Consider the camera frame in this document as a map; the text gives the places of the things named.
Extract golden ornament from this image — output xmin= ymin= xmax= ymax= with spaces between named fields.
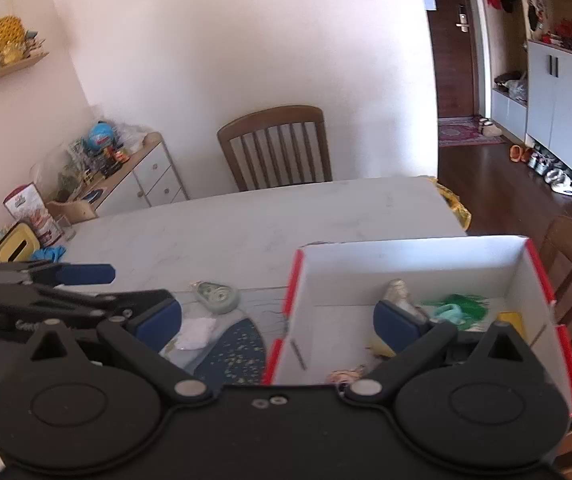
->
xmin=0 ymin=16 xmax=30 ymax=67

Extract white crumpled tissue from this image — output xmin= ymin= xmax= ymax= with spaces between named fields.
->
xmin=173 ymin=316 xmax=217 ymax=352

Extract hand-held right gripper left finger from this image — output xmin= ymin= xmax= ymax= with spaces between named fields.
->
xmin=28 ymin=300 xmax=213 ymax=402

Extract patterned red rug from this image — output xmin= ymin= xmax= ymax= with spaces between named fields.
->
xmin=438 ymin=116 xmax=508 ymax=149

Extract row of mixed shoes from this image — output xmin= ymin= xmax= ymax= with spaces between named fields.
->
xmin=528 ymin=145 xmax=572 ymax=197

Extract white drawer cabinet wooden top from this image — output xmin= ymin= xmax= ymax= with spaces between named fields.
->
xmin=46 ymin=132 xmax=189 ymax=222

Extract clear drinking glass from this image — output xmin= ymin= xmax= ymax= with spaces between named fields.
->
xmin=53 ymin=214 xmax=78 ymax=242

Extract brown scrunchie with doll face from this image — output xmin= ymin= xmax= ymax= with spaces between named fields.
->
xmin=328 ymin=366 xmax=367 ymax=387

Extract blue cloth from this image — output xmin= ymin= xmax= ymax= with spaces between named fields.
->
xmin=30 ymin=244 xmax=68 ymax=264

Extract grey-green correction tape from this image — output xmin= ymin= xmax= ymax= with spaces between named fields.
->
xmin=190 ymin=281 xmax=241 ymax=317

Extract yellow packet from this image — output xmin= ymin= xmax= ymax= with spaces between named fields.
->
xmin=494 ymin=311 xmax=527 ymax=342

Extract yellow tissue box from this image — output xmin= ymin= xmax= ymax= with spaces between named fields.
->
xmin=0 ymin=222 xmax=43 ymax=264

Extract wooden wall shelf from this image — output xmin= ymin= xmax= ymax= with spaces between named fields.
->
xmin=0 ymin=52 xmax=50 ymax=95

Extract pale and blue speckled placemat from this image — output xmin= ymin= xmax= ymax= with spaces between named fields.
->
xmin=164 ymin=286 xmax=293 ymax=387

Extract clear plastic bag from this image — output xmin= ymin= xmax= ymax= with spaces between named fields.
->
xmin=504 ymin=72 xmax=529 ymax=105

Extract red and white canister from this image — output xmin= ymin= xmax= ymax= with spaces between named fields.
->
xmin=3 ymin=184 xmax=65 ymax=244

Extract pale grey shoe cabinet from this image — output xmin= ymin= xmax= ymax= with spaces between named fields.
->
xmin=490 ymin=39 xmax=572 ymax=197

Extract white cardboard box red edges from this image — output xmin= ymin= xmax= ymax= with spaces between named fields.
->
xmin=262 ymin=234 xmax=572 ymax=419

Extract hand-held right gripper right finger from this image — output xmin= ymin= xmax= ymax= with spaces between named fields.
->
xmin=341 ymin=301 xmax=532 ymax=405

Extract beige pointed sachet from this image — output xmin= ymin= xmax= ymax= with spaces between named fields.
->
xmin=383 ymin=279 xmax=429 ymax=323

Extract wooden tray box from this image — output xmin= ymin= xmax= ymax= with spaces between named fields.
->
xmin=46 ymin=199 xmax=100 ymax=224

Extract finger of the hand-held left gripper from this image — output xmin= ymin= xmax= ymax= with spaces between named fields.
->
xmin=0 ymin=284 xmax=175 ymax=334
xmin=0 ymin=261 xmax=116 ymax=291

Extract green patterned sachet with tassel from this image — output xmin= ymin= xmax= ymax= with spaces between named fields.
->
xmin=422 ymin=293 xmax=491 ymax=334

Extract dark wooden door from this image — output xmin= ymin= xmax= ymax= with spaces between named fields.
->
xmin=415 ymin=0 xmax=482 ymax=121

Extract yellow plastic bag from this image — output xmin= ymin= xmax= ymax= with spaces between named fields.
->
xmin=427 ymin=176 xmax=472 ymax=235

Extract blue globe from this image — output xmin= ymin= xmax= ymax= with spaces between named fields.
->
xmin=83 ymin=121 xmax=118 ymax=155

